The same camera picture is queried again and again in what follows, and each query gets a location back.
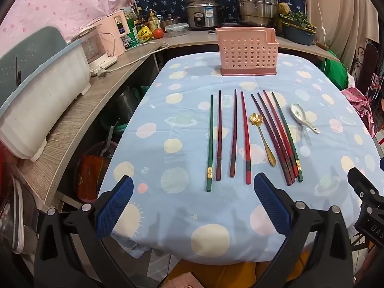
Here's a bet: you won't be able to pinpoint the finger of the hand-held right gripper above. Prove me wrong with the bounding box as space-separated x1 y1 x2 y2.
347 167 384 208

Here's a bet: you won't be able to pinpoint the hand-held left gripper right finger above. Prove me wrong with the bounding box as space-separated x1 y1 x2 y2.
253 172 354 288

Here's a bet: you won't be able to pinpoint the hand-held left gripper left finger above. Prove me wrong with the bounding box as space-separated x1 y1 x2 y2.
34 175 141 288

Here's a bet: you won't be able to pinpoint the dark maroon chopstick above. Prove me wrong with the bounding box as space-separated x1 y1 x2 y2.
257 92 296 184
251 94 293 186

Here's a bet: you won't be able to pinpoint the green chopstick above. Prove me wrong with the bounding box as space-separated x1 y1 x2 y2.
272 92 303 183
206 94 214 192

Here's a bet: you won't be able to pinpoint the red chopstick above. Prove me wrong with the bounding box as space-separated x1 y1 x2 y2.
263 90 299 178
240 91 252 185

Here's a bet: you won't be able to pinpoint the dark brown chopstick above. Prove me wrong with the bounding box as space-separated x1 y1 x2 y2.
229 89 238 178

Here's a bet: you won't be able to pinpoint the gold flower spoon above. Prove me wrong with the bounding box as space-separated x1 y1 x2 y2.
250 112 276 166

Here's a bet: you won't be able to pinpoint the white ceramic soup spoon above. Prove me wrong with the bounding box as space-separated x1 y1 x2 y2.
290 102 320 134

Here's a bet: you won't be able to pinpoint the pink perforated utensil basket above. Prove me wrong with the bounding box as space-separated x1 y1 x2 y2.
215 27 279 76

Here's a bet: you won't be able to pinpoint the orange package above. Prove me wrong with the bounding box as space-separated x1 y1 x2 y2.
77 155 110 200

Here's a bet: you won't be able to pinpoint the pink printed cloth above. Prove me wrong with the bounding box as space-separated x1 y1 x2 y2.
348 87 379 138

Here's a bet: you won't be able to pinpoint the steel pot under counter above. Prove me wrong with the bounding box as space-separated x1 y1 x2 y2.
115 85 140 117

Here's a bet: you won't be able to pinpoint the wooden counter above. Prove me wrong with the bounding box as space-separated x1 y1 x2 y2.
18 30 339 207

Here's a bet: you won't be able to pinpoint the blue planet print tablecloth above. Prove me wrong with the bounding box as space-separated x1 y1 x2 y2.
97 51 383 266

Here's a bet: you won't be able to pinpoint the green plastic bag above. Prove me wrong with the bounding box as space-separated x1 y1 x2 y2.
318 55 350 92

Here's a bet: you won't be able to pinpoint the dark wooden chair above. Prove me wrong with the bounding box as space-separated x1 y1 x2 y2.
351 43 384 96

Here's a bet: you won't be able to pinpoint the white tub with blue rim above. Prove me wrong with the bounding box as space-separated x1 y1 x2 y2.
0 40 92 161

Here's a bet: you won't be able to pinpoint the blue plastic basin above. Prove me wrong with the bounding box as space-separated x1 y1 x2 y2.
282 24 316 46

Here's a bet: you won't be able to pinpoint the green labelled can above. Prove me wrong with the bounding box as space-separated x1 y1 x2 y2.
124 16 140 50

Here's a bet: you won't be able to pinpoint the pink kitchen appliance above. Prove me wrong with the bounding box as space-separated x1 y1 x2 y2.
97 10 126 57

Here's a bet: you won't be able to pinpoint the grey-green plastic lid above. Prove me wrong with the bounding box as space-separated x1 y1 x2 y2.
0 25 68 105

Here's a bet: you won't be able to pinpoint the yellow snack packet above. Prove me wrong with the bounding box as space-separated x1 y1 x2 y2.
138 26 153 43

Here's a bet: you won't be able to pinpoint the beige curtain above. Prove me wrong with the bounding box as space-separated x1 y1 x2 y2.
300 0 380 69

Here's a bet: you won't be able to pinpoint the green leafy vegetables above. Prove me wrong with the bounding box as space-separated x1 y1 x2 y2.
280 10 317 32

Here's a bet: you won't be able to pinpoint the clear lidded food container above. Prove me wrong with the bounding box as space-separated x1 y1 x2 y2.
165 23 189 36

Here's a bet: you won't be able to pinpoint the yellow liquid bottle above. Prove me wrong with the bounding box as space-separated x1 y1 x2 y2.
147 10 159 31

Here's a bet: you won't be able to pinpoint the small steel lidded pot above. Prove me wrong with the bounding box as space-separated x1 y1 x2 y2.
160 14 182 30

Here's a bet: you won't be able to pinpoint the stacked steel steamer pot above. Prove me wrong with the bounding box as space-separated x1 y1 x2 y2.
234 0 285 27

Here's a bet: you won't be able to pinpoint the steel rice cooker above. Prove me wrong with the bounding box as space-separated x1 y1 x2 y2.
184 0 222 31

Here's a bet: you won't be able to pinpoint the pink dotted curtain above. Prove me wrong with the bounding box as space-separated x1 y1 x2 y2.
0 0 138 63

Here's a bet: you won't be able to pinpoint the white power cable with plug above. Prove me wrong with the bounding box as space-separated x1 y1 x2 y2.
97 42 170 77

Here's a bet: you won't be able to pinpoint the white cord with switch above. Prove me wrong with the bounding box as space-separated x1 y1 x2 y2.
310 0 330 48

